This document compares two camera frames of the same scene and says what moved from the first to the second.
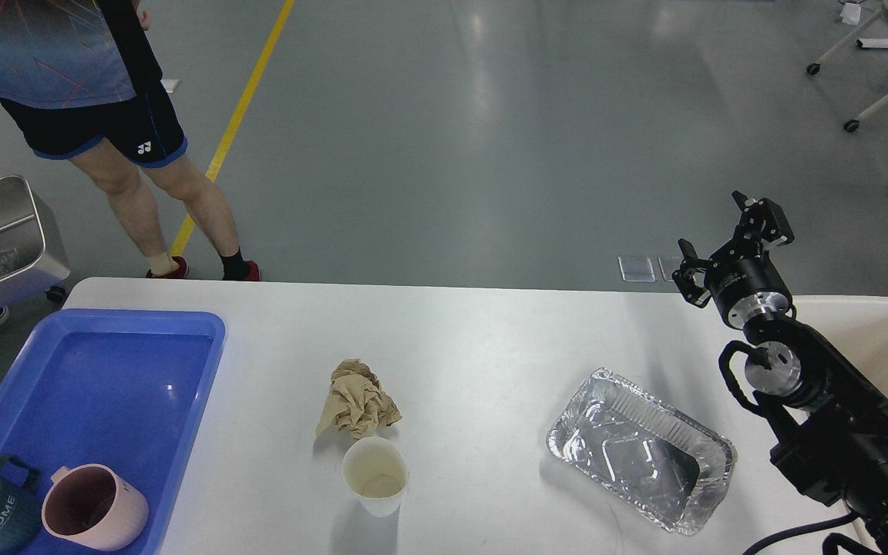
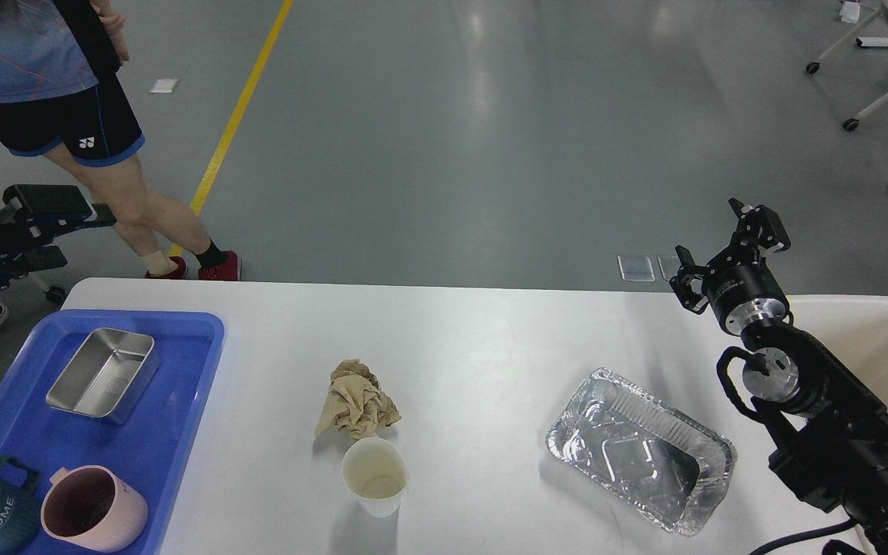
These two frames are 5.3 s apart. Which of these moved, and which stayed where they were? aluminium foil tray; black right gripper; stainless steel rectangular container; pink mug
Moved: stainless steel rectangular container
Stayed: pink mug; aluminium foil tray; black right gripper
